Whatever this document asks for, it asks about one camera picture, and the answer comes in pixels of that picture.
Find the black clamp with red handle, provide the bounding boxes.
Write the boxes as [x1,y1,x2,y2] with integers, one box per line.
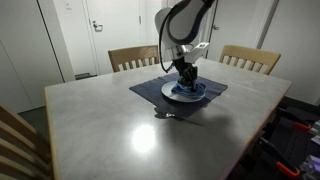
[259,136,301,178]

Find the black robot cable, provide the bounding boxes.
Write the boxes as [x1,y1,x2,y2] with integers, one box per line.
[158,13,175,74]

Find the blue towel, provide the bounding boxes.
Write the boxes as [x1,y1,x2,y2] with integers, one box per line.
[170,79,208,98]

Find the dark blue placemat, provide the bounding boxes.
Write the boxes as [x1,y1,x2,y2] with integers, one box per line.
[128,72,229,118]

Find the wooden slat-back chair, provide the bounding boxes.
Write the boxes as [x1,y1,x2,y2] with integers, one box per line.
[218,44,282,76]
[0,101,55,180]
[107,44,161,73]

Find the metal spoon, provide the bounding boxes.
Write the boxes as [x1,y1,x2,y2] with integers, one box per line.
[153,106,205,127]

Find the aluminium extrusion rail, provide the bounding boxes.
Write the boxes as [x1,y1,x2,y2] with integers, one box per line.
[301,153,320,176]

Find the white door with lever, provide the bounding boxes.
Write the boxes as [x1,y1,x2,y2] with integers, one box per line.
[83,0,144,76]

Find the black clamp with orange handle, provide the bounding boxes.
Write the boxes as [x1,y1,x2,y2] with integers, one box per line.
[276,106,313,133]

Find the white round plate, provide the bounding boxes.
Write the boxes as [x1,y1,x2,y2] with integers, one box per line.
[160,80,207,103]

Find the silver lever door handle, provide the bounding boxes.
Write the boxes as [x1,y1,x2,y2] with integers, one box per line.
[91,20,104,33]

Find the white door with small handle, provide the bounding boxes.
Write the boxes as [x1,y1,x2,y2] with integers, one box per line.
[208,0,272,63]

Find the silver metal blocks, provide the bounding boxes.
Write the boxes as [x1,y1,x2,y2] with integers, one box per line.
[309,120,320,146]

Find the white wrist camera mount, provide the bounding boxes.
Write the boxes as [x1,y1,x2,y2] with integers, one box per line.
[184,41,211,64]

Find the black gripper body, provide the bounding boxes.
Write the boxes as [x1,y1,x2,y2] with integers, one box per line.
[173,55,200,79]

